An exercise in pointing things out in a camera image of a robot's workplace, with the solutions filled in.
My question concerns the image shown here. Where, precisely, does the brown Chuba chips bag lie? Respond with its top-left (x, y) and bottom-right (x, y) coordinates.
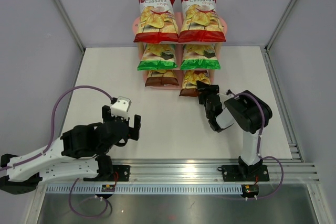
top-left (180, 70), bottom-right (211, 97)
top-left (143, 70), bottom-right (180, 87)

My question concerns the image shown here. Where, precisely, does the green Chuba chips bag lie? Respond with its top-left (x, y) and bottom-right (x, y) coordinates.
top-left (137, 44), bottom-right (177, 71)
top-left (180, 44), bottom-right (221, 70)

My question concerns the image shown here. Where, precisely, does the red Chuba chips bag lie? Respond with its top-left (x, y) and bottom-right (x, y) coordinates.
top-left (134, 0), bottom-right (179, 44)
top-left (178, 0), bottom-right (226, 44)

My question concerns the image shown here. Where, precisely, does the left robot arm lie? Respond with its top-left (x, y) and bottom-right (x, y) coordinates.
top-left (1, 105), bottom-right (141, 195)

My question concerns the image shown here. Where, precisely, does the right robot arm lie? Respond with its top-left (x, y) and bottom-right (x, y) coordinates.
top-left (196, 81), bottom-right (272, 182)

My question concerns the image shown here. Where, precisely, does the pink three-tier shelf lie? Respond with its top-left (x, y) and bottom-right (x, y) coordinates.
top-left (132, 12), bottom-right (227, 90)

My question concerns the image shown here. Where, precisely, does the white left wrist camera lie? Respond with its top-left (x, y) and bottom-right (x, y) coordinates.
top-left (110, 96), bottom-right (132, 119)

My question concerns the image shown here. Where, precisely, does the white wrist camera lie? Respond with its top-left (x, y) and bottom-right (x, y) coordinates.
top-left (110, 96), bottom-right (132, 119)
top-left (226, 89), bottom-right (234, 95)

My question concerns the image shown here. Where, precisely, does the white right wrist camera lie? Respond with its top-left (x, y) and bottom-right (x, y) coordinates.
top-left (226, 89), bottom-right (234, 95)

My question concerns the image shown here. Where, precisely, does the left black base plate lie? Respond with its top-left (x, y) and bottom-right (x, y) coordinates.
top-left (83, 164), bottom-right (131, 182)

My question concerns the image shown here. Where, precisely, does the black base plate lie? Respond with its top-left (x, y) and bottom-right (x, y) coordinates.
top-left (217, 165), bottom-right (270, 182)
top-left (83, 164), bottom-right (131, 182)

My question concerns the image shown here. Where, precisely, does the white slotted cable duct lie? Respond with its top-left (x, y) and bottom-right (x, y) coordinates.
top-left (46, 184), bottom-right (243, 195)

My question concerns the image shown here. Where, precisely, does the aluminium mounting rail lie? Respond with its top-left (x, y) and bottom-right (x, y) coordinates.
top-left (35, 158), bottom-right (321, 185)

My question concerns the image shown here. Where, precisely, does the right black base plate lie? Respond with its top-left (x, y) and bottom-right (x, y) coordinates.
top-left (217, 165), bottom-right (270, 182)

